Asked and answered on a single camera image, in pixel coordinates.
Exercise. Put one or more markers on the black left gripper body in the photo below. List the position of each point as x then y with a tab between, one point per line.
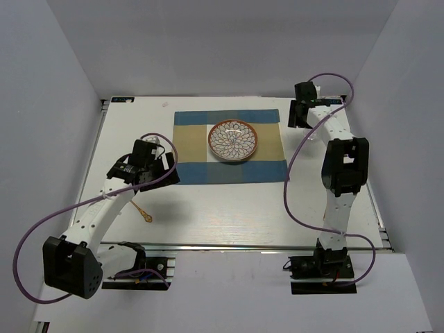
148	165

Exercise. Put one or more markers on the clear drinking glass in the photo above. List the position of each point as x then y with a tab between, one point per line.
310	135

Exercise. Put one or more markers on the blue yellow striped cloth placemat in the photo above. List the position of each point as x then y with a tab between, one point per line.
197	165

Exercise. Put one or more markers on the floral patterned ceramic plate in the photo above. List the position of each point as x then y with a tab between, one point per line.
232	140

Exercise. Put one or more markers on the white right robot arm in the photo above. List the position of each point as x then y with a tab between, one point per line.
343	173

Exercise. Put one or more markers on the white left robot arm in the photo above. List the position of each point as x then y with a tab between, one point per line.
74	261

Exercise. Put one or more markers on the blue label sticker right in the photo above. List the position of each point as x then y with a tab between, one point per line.
334	101

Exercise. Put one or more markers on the blue label sticker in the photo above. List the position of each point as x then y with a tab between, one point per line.
121	99
334	101

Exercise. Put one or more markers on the gold fork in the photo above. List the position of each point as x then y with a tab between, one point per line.
148	218

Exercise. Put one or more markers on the blue label sticker left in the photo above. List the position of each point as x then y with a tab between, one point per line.
121	99

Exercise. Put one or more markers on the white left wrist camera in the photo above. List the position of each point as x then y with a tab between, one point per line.
152	138

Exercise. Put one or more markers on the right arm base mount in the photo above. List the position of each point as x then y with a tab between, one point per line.
308	279

